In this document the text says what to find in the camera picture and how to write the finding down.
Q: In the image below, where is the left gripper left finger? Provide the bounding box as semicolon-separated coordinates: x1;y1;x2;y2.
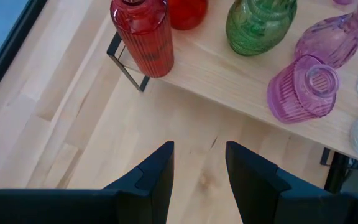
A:
102;141;175;224

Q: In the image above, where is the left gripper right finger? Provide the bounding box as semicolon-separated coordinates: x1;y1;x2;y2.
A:
225;141;292;224

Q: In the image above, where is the pink ribbed glass vase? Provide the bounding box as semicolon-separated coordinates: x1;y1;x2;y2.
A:
266;55;341;124

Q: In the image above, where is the red ribbed glass vase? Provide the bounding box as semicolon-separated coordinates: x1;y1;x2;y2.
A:
109;0;175;78

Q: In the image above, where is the green embossed glass vase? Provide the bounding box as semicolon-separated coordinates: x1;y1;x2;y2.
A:
225;0;298;57

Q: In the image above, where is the pink wavy glass vase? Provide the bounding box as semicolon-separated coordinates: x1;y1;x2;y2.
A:
293;0;358;70

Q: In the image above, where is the red bulbous glass vase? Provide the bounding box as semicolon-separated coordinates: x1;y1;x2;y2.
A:
166;0;209;32

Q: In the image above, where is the black aluminium table frame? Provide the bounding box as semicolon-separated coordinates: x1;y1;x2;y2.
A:
0;0;48;116

